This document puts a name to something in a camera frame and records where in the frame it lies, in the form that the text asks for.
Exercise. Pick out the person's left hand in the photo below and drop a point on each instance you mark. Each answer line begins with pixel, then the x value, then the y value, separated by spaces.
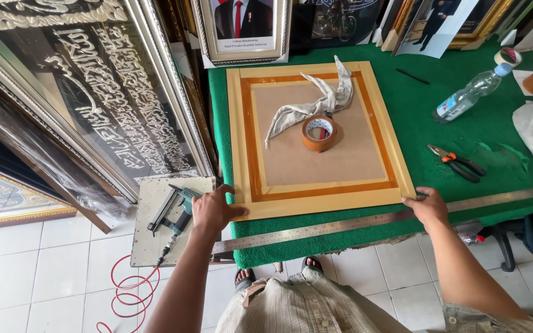
pixel 213 210

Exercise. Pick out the person's right hand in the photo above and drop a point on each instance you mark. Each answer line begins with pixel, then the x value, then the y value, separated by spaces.
pixel 430 210

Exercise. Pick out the wooden picture frame taped backing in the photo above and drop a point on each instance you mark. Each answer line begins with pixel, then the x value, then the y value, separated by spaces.
pixel 322 162

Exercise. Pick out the green pneumatic nail gun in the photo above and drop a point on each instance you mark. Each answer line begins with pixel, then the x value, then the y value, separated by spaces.
pixel 181 215

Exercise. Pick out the grey speckled board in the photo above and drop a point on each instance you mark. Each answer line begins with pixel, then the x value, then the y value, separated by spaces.
pixel 148 245

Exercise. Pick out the person's left black sandal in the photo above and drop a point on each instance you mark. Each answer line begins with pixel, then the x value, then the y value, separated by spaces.
pixel 244 277

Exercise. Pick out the person's black sandal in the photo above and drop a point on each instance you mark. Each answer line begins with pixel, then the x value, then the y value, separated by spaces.
pixel 244 277
pixel 312 264

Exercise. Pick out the long steel ruler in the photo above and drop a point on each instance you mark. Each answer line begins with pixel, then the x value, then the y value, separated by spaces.
pixel 349 224

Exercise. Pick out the green carpet table cover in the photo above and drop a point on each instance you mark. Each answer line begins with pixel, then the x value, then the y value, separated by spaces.
pixel 433 120

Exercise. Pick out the person's right black sandal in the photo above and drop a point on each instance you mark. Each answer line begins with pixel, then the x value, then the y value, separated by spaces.
pixel 312 264

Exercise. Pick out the clear plastic water bottle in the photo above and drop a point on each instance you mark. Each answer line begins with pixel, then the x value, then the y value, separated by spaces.
pixel 472 92

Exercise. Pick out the red utility knife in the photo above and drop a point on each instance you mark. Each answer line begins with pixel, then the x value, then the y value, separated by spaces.
pixel 323 133

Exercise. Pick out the leaning brown wooden frames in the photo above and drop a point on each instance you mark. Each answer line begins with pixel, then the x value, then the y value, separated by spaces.
pixel 192 78

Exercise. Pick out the black pencil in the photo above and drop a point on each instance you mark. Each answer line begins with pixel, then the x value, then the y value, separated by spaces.
pixel 412 76

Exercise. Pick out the person's checked shirt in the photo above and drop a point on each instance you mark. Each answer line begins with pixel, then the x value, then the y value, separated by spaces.
pixel 317 305

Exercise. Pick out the grey cloth rag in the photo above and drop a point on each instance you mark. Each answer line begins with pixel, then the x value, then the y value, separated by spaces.
pixel 315 107

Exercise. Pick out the large silver framed calligraphy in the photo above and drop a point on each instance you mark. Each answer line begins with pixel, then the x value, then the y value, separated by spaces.
pixel 104 88

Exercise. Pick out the clear tape roll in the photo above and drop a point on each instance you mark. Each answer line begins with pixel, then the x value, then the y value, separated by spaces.
pixel 500 58

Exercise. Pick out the unframed standing figure photo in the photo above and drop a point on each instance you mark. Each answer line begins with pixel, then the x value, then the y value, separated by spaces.
pixel 433 27

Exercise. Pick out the silver framed portrait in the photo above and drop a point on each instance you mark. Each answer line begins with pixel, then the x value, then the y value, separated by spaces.
pixel 243 27

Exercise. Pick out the motorcycle picture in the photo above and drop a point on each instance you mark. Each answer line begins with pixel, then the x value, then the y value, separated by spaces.
pixel 340 21

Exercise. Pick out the gold framed calligraphy picture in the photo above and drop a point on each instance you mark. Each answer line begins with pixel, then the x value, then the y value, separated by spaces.
pixel 2 199

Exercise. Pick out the gold ornate picture frame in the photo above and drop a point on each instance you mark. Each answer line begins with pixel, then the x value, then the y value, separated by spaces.
pixel 488 27

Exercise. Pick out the dark frame wrapped in plastic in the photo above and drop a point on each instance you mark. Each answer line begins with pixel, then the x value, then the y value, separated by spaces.
pixel 30 152

